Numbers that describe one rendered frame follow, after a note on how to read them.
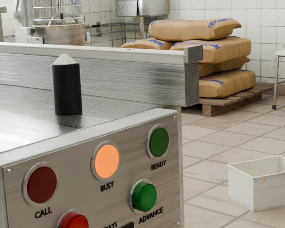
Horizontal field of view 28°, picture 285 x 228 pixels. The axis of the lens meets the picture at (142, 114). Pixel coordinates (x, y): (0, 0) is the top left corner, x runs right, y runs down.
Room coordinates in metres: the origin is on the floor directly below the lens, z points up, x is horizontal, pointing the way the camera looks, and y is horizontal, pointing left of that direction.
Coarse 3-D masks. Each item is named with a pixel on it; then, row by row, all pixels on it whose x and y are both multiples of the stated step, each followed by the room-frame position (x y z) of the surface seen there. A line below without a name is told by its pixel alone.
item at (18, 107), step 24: (72, 72) 0.61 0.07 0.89; (0, 96) 0.75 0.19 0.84; (24, 96) 0.74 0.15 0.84; (48, 96) 0.73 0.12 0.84; (72, 96) 0.61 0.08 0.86; (96, 96) 0.72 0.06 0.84; (0, 120) 0.60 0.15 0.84; (24, 120) 0.59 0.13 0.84; (48, 120) 0.59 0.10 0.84; (72, 120) 0.58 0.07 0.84; (96, 120) 0.58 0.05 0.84; (0, 144) 0.50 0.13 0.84; (24, 144) 0.50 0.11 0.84
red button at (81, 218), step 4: (68, 216) 0.48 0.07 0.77; (72, 216) 0.48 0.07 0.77; (76, 216) 0.48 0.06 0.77; (80, 216) 0.49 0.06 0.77; (84, 216) 0.49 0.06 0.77; (64, 220) 0.48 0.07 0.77; (68, 220) 0.48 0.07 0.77; (72, 220) 0.48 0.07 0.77; (76, 220) 0.48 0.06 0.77; (80, 220) 0.48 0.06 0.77; (84, 220) 0.49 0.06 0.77; (64, 224) 0.48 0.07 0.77; (68, 224) 0.48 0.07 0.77; (72, 224) 0.48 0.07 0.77; (76, 224) 0.48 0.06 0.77; (80, 224) 0.48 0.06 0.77; (84, 224) 0.49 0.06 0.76; (88, 224) 0.49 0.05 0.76
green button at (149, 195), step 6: (138, 186) 0.56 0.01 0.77; (144, 186) 0.55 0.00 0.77; (150, 186) 0.56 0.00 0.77; (138, 192) 0.55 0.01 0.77; (144, 192) 0.55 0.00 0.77; (150, 192) 0.56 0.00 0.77; (156, 192) 0.57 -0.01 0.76; (138, 198) 0.55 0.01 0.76; (144, 198) 0.55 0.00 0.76; (150, 198) 0.56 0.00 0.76; (156, 198) 0.57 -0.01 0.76; (138, 204) 0.55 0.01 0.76; (144, 204) 0.55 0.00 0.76; (150, 204) 0.56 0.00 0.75; (144, 210) 0.55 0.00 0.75
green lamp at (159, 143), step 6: (156, 132) 0.58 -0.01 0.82; (162, 132) 0.59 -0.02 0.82; (156, 138) 0.58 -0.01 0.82; (162, 138) 0.59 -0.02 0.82; (168, 138) 0.59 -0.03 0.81; (150, 144) 0.57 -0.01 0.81; (156, 144) 0.58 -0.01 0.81; (162, 144) 0.59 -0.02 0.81; (156, 150) 0.58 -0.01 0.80; (162, 150) 0.59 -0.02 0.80; (156, 156) 0.58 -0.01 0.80
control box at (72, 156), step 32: (96, 128) 0.55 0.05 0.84; (128, 128) 0.55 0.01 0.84; (0, 160) 0.45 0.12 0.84; (32, 160) 0.46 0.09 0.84; (64, 160) 0.49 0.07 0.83; (128, 160) 0.55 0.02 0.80; (160, 160) 0.59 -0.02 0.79; (0, 192) 0.44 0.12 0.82; (64, 192) 0.48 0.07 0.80; (96, 192) 0.51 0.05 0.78; (128, 192) 0.55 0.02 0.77; (160, 192) 0.59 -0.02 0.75; (0, 224) 0.44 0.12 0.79; (32, 224) 0.46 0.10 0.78; (96, 224) 0.51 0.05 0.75; (128, 224) 0.54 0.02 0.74; (160, 224) 0.58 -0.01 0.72
